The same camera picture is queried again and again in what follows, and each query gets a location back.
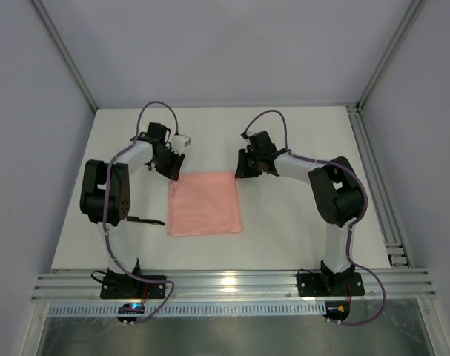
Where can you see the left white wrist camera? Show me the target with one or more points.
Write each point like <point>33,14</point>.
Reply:
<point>179,143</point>

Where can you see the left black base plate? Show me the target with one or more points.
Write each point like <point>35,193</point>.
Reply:
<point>120,286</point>

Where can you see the black handled knife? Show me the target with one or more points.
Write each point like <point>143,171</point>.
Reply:
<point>145,221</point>

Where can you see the pink cloth napkin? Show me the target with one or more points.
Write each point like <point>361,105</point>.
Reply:
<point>202,204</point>

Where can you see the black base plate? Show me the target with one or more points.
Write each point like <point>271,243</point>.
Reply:
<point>325,283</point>
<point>120,286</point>

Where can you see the slotted cable duct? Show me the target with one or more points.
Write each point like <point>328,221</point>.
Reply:
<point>194,309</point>

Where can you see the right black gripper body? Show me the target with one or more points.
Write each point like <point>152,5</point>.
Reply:
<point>247,163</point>

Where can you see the front aluminium rail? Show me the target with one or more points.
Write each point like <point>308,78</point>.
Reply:
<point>229,286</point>

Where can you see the left small controller board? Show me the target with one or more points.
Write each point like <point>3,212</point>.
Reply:
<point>129,313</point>

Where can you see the left corner aluminium post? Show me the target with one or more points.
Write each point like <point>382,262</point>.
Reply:
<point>55,36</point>

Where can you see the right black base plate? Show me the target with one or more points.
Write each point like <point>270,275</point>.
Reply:
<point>325,283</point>

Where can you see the right corner aluminium post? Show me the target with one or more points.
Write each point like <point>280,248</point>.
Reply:
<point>399,35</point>

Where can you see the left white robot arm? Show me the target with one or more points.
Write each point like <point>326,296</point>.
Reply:
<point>106,199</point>

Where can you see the right small controller board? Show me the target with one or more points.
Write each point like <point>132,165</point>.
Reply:
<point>336,311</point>

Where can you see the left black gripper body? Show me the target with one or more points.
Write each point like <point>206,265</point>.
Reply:
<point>167,162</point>

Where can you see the small controller board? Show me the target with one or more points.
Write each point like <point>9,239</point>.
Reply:
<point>336,311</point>
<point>129,313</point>

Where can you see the aluminium rail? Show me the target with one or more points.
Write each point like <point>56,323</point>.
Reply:
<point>229,286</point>
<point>392,233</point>

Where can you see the corner aluminium post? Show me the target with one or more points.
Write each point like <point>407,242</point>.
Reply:
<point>399,35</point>
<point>55,36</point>

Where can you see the right side aluminium rail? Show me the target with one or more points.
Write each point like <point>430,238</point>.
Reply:
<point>392,233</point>

